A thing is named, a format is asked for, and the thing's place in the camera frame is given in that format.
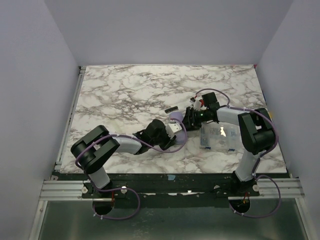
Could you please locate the purple umbrella case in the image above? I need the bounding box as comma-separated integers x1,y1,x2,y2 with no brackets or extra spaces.
166,111,186,145

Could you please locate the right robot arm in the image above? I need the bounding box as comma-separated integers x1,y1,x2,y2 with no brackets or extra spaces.
182,91,279,193

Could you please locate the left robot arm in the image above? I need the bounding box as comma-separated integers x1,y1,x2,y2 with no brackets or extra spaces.
70,119,182,189

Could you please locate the black comb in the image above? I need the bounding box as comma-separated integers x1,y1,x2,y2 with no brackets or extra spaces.
164,106,179,114

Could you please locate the clear plastic screw box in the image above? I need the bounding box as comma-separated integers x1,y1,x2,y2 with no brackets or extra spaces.
200,122,242,152

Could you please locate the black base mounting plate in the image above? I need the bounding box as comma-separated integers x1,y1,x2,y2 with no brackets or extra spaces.
82,173,259,209

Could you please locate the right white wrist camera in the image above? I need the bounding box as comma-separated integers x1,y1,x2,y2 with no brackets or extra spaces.
189,96,204,111

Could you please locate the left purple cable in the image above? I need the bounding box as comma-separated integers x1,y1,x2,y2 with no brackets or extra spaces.
74,122,188,220

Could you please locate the aluminium rail frame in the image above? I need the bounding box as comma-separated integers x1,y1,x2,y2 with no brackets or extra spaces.
39,180,84,201

